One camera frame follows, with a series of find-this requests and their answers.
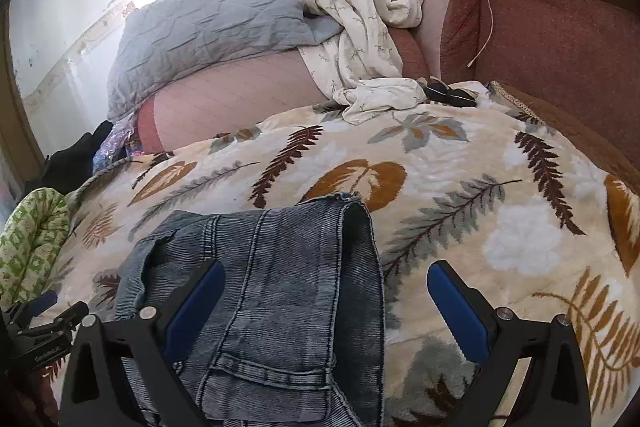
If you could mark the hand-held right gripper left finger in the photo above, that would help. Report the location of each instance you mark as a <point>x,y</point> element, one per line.
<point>195,312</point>

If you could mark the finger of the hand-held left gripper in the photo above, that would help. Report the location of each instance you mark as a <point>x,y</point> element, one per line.
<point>42,303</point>
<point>65,317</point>

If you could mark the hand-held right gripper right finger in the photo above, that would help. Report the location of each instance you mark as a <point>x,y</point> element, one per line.
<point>460,317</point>

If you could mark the blue denim pants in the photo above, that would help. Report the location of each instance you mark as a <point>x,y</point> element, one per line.
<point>290,287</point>

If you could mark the green patterned quilt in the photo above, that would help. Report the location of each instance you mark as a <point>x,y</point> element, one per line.
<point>30,237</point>

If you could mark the cream leaf-print blanket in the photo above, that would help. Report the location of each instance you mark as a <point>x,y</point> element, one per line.
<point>450,187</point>

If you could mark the black cloth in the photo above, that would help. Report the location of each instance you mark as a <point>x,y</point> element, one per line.
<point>75,157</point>

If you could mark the purple plastic bag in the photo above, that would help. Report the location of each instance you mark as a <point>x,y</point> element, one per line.
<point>117,142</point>

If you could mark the black hair clip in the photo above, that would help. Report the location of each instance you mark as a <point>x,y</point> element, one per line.
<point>450,94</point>

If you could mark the grey pillow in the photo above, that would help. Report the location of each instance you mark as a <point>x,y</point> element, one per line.
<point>200,27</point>

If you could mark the white floral cloth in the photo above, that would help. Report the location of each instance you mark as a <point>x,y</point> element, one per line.
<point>365,32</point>

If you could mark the red-brown padded headboard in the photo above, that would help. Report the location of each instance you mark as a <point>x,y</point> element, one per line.
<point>540,17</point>

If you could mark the brown wooden frame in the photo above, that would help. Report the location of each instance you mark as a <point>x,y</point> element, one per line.
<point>20,107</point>

